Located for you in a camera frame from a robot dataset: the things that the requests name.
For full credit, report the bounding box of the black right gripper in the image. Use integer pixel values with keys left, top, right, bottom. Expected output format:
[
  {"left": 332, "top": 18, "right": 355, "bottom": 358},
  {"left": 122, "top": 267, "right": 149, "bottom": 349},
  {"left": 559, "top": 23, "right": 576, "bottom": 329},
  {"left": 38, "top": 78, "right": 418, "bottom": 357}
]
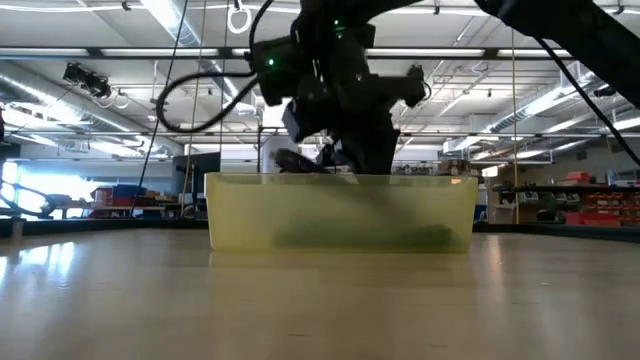
[{"left": 273, "top": 59, "right": 401, "bottom": 176}]

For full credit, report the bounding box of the green braided USB-C cable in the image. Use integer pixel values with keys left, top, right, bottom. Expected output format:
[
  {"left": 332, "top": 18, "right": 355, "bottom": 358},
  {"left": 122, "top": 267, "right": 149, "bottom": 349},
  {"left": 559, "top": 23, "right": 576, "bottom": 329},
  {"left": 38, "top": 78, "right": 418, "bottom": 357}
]
[{"left": 272, "top": 222, "right": 456, "bottom": 250}]

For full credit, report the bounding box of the yellow translucent plastic bin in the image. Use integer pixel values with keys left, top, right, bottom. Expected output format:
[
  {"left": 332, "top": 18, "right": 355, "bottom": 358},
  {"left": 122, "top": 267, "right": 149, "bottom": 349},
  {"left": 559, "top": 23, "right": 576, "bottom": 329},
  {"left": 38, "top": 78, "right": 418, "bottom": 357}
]
[{"left": 204, "top": 172, "right": 480, "bottom": 253}]

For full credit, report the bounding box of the white cylindrical tank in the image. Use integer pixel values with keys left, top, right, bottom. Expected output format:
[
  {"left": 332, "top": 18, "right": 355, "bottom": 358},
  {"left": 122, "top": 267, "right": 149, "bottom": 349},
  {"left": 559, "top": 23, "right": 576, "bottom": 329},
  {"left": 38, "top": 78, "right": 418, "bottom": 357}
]
[{"left": 261, "top": 135, "right": 281, "bottom": 174}]

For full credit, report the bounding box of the black monitor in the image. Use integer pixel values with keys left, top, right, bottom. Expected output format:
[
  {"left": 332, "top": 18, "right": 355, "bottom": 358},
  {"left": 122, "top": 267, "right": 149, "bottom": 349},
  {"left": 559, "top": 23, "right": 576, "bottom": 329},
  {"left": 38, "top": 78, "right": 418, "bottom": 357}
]
[{"left": 172, "top": 152, "right": 222, "bottom": 207}]

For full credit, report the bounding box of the stack of coloured boxes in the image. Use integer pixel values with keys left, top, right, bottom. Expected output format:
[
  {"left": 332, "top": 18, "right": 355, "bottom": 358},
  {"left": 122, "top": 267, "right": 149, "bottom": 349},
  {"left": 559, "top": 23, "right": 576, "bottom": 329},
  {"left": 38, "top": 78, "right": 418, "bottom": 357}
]
[{"left": 89, "top": 184, "right": 161, "bottom": 219}]

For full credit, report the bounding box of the shelf with red bins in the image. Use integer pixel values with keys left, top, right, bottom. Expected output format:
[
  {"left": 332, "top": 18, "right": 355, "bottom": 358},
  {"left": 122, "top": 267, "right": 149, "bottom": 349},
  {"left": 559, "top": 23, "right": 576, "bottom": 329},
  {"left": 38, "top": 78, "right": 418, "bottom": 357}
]
[{"left": 564, "top": 171, "right": 640, "bottom": 227}]

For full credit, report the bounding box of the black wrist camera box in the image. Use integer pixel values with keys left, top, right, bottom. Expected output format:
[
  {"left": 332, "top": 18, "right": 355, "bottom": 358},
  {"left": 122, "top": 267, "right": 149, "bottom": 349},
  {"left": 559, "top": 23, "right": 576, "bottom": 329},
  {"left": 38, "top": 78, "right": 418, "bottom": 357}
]
[{"left": 281, "top": 97, "right": 324, "bottom": 144}]

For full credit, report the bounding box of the black ceiling camera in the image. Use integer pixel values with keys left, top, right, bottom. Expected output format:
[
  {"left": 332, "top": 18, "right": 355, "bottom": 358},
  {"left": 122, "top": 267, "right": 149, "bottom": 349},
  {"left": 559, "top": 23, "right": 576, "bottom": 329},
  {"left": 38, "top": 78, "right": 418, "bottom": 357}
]
[
  {"left": 399, "top": 64, "right": 432, "bottom": 109},
  {"left": 62, "top": 62, "right": 114, "bottom": 100}
]

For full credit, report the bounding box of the tan hanging cord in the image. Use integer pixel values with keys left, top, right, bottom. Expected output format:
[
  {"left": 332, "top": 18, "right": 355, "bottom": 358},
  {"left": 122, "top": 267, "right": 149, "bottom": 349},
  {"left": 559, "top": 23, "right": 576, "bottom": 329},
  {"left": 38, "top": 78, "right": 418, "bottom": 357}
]
[
  {"left": 510, "top": 29, "right": 520, "bottom": 225},
  {"left": 178, "top": 0, "right": 209, "bottom": 217}
]

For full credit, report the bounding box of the white hanging ring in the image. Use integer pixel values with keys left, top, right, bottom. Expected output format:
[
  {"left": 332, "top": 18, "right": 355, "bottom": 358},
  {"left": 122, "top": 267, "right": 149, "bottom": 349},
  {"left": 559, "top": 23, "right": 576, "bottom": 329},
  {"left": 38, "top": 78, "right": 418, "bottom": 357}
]
[{"left": 227, "top": 0, "right": 254, "bottom": 35}]

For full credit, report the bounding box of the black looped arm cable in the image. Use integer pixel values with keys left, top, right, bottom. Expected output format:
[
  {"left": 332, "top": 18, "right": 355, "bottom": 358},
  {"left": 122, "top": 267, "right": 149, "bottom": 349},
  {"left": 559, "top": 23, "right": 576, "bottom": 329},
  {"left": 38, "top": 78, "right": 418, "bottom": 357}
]
[{"left": 155, "top": 0, "right": 275, "bottom": 135}]

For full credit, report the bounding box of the black hanging cable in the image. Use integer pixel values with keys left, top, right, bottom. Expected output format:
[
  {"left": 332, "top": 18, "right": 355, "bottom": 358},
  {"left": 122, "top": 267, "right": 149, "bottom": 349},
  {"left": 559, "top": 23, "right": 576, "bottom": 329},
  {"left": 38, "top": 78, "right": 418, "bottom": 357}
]
[{"left": 130, "top": 0, "right": 190, "bottom": 217}]

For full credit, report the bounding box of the silver ceiling duct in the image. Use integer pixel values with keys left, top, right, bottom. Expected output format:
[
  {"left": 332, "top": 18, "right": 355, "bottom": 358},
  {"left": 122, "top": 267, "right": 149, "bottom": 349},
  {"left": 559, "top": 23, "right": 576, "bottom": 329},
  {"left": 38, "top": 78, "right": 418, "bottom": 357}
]
[{"left": 139, "top": 0, "right": 257, "bottom": 115}]

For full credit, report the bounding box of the black frame bar with lights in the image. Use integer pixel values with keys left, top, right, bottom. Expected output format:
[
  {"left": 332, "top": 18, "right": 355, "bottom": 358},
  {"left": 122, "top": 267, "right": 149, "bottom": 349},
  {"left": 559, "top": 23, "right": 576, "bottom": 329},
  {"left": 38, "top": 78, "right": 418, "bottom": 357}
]
[{"left": 0, "top": 46, "right": 574, "bottom": 60}]

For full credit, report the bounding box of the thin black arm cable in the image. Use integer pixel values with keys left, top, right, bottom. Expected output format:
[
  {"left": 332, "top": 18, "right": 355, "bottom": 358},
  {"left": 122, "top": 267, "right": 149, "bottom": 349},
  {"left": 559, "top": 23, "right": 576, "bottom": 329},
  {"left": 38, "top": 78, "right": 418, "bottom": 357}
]
[{"left": 534, "top": 37, "right": 640, "bottom": 167}]

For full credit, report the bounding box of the black table edge rail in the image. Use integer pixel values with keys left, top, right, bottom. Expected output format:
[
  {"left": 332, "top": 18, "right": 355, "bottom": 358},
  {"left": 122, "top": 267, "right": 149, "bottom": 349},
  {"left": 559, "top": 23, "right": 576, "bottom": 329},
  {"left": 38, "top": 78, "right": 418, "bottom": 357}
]
[{"left": 0, "top": 218, "right": 640, "bottom": 244}]

